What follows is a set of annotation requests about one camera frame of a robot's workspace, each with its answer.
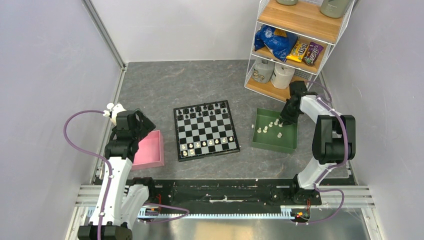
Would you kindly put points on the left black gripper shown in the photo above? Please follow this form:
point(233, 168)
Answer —
point(146, 125)

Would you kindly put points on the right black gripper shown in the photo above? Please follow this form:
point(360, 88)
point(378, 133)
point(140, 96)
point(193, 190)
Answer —
point(288, 119)

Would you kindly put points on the pink plastic tray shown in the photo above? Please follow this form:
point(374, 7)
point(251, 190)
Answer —
point(150, 152)

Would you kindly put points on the green plastic tray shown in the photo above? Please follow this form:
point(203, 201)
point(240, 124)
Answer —
point(274, 137)

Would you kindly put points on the black white chessboard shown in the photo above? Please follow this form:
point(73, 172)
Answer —
point(204, 123)

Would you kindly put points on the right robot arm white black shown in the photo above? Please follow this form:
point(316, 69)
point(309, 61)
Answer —
point(333, 142)

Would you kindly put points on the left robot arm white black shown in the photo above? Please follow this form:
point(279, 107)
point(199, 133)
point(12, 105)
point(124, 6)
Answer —
point(117, 207)

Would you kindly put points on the white paper roll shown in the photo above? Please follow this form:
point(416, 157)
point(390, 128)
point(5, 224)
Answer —
point(282, 76)

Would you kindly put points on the white jug with label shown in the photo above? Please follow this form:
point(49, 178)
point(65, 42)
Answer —
point(262, 70)

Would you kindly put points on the yellow candy bag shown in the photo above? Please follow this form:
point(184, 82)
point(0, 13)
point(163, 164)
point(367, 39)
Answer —
point(298, 52)

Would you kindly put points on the brown candy bag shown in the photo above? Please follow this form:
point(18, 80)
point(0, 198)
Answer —
point(312, 53)

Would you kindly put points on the blue snack bag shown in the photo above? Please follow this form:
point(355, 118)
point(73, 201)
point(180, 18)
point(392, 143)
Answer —
point(279, 42)

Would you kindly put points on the grey green bottle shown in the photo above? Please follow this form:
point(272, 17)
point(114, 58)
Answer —
point(334, 8)

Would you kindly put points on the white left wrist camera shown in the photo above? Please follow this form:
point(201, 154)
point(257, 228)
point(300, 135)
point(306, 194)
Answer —
point(112, 112)

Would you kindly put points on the white wire wooden shelf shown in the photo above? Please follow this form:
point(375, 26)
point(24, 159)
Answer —
point(302, 17)

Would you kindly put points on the grey cable duct strip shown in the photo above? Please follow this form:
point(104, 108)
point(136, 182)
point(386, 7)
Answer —
point(148, 213)

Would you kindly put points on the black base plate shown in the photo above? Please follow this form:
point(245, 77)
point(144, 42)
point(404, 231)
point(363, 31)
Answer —
point(225, 196)

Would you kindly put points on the aluminium corner rail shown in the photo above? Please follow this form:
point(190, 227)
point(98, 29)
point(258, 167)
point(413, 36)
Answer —
point(94, 15)

